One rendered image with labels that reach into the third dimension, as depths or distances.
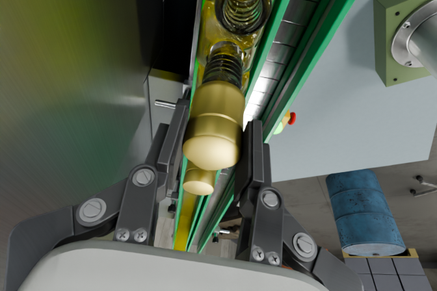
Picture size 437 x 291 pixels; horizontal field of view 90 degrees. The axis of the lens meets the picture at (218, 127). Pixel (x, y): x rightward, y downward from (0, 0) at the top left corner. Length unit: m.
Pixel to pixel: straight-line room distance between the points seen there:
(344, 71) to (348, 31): 0.14
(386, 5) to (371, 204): 2.25
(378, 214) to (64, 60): 2.69
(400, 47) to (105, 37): 0.70
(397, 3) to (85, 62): 0.67
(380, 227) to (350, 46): 2.09
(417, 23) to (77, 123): 0.73
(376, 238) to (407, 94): 1.79
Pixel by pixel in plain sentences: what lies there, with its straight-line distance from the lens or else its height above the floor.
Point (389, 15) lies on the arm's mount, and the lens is 0.73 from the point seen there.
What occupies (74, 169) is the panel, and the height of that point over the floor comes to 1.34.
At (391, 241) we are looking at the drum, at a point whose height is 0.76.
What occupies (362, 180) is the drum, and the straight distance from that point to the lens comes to 2.86.
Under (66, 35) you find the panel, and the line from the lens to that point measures 0.21.
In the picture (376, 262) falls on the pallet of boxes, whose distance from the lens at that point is 6.15.
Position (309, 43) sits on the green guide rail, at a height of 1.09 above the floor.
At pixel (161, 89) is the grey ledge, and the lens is 0.53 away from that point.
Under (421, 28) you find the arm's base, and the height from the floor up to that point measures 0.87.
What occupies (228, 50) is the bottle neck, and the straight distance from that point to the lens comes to 0.18.
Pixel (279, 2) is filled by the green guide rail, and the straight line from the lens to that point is 0.32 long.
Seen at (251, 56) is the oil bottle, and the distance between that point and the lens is 0.20.
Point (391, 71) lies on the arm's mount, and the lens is 0.83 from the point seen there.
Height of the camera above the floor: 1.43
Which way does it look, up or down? 41 degrees down
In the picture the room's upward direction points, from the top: 172 degrees counter-clockwise
